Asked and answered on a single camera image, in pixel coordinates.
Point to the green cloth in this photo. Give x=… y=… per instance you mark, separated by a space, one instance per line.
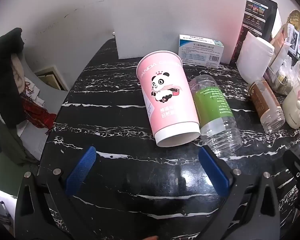
x=10 y=160

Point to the cream mug with figurine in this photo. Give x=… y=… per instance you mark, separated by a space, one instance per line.
x=296 y=105

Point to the white foam board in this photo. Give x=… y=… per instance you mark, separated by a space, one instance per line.
x=170 y=15

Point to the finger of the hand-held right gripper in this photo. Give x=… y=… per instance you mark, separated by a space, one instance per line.
x=296 y=163

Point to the clear bottle with green label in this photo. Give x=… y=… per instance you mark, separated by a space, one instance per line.
x=212 y=110

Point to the clear plastic bag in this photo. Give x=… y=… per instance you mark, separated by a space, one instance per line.
x=283 y=77

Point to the white plastic jar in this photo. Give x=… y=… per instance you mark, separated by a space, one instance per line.
x=253 y=57

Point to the wooden picture frame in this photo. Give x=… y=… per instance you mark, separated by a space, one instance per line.
x=50 y=77

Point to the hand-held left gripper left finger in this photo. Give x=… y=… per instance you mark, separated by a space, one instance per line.
x=80 y=171

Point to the pink panda paper cup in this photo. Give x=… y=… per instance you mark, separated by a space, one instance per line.
x=165 y=97

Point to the clear bottle with brown label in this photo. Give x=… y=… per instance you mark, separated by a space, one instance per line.
x=263 y=102

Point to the tan paper package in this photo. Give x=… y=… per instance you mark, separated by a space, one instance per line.
x=281 y=40

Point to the blue and white medicine box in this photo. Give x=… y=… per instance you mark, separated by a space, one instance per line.
x=201 y=52

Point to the round gold plaque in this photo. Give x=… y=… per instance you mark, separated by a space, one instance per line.
x=295 y=20

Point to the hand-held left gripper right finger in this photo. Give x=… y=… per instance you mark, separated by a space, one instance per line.
x=213 y=172

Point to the dark jacket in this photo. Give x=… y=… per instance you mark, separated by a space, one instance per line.
x=5 y=75

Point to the black printed bag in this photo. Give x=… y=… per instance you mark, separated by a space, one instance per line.
x=256 y=17

